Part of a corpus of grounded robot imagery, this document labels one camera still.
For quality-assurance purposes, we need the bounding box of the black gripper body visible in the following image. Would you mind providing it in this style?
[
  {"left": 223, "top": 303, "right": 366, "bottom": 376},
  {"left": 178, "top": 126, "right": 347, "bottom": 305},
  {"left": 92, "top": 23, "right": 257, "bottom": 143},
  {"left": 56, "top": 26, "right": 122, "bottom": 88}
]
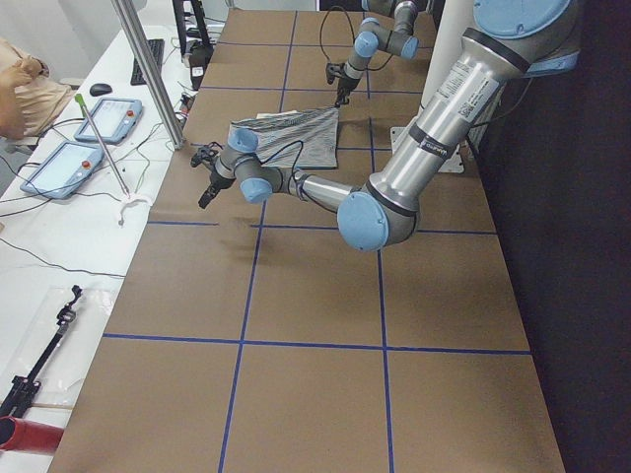
[
  {"left": 325, "top": 62, "right": 356, "bottom": 99},
  {"left": 190, "top": 142, "right": 232, "bottom": 190}
]

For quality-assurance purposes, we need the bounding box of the navy white striped polo shirt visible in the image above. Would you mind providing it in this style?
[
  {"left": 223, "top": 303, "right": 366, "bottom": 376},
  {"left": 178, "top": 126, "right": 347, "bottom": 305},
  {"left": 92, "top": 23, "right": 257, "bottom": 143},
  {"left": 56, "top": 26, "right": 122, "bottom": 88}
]
[{"left": 229, "top": 106, "right": 339, "bottom": 169}]

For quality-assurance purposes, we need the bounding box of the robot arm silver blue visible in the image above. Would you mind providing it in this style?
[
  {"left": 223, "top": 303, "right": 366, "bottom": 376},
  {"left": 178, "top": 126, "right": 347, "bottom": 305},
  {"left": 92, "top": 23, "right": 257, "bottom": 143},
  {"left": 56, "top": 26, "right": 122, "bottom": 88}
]
[
  {"left": 198, "top": 1, "right": 584, "bottom": 251},
  {"left": 325, "top": 1, "right": 431, "bottom": 108}
]

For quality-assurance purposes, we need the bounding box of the far teach pendant tablet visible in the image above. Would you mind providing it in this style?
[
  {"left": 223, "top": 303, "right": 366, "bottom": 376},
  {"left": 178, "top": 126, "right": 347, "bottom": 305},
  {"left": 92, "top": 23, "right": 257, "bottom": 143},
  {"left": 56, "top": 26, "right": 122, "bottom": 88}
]
[{"left": 90, "top": 97, "right": 143, "bottom": 145}]

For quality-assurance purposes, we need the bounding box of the teach pendant tablet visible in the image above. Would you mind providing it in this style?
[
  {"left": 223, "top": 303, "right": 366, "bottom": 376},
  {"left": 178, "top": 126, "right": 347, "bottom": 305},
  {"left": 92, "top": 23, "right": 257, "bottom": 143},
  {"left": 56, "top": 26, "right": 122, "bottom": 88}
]
[
  {"left": 90, "top": 97, "right": 143, "bottom": 145},
  {"left": 20, "top": 141, "right": 104, "bottom": 199}
]

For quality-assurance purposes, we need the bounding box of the black box with white label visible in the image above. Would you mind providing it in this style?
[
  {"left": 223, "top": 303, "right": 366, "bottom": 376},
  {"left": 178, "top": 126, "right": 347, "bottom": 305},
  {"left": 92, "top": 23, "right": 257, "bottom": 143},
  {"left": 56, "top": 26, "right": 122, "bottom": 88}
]
[{"left": 182, "top": 40, "right": 214, "bottom": 91}]

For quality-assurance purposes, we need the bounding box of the black keyboard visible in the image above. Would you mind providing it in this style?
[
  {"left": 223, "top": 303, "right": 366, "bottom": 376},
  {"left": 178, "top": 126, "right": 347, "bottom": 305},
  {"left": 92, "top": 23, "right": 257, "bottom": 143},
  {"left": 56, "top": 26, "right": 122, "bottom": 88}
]
[{"left": 130, "top": 38, "right": 166, "bottom": 86}]

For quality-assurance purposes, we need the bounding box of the black computer mouse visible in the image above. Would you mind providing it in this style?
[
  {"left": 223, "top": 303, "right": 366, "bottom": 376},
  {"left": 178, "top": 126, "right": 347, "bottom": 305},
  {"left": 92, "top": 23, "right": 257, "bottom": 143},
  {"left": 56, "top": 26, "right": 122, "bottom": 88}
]
[{"left": 89, "top": 83, "right": 112, "bottom": 97}]

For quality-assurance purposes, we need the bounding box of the silver reacher grabber tool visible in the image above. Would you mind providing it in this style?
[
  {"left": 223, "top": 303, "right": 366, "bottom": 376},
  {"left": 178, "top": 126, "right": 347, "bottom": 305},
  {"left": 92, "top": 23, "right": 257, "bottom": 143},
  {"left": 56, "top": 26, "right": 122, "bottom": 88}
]
[{"left": 74, "top": 94, "right": 153, "bottom": 227}]

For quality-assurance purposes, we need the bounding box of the near teach pendant tablet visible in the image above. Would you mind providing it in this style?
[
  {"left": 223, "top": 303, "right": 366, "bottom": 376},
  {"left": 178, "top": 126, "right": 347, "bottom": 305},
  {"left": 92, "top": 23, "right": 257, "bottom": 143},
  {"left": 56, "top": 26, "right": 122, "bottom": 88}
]
[{"left": 20, "top": 141, "right": 104, "bottom": 199}]

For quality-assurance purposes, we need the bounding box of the brown paper table cover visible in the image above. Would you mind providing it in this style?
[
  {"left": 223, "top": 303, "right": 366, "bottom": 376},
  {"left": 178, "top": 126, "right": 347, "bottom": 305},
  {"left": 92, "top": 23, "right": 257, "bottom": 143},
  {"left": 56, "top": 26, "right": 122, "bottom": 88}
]
[{"left": 47, "top": 9, "right": 567, "bottom": 473}]

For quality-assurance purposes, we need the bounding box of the person in beige shirt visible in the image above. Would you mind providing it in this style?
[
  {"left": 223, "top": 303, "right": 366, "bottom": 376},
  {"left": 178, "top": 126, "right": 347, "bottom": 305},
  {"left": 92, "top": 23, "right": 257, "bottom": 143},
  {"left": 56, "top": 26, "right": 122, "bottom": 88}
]
[{"left": 1, "top": 38, "right": 74, "bottom": 141}]

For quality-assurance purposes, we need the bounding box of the black reacher gripper tool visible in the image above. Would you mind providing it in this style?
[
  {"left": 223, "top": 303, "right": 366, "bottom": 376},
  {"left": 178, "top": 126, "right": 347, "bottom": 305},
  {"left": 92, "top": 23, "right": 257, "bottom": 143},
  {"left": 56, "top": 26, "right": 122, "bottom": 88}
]
[{"left": 1, "top": 285, "right": 83, "bottom": 418}]

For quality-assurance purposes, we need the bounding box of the red cylinder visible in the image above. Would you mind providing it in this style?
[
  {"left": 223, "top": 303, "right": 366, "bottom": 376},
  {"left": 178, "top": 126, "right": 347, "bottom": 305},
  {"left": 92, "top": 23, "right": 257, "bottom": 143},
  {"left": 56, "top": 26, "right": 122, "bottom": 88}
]
[{"left": 1, "top": 416, "right": 64, "bottom": 455}]

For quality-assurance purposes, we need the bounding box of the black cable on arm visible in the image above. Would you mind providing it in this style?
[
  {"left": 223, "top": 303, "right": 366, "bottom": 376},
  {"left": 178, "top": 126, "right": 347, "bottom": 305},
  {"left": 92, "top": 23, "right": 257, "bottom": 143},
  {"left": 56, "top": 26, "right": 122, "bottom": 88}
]
[
  {"left": 255, "top": 140, "right": 307, "bottom": 198},
  {"left": 318, "top": 5, "right": 395, "bottom": 73}
]

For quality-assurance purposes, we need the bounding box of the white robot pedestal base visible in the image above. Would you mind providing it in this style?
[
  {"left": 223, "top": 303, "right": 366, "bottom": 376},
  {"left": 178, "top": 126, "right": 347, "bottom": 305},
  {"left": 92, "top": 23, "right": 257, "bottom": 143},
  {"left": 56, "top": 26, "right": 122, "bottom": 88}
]
[{"left": 391, "top": 1, "right": 472, "bottom": 153}]

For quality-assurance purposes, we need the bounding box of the aluminium frame post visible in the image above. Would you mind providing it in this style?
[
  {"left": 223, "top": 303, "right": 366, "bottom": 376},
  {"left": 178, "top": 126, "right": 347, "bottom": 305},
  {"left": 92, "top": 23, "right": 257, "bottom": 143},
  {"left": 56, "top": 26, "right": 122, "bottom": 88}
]
[{"left": 111, "top": 0, "right": 184, "bottom": 150}]

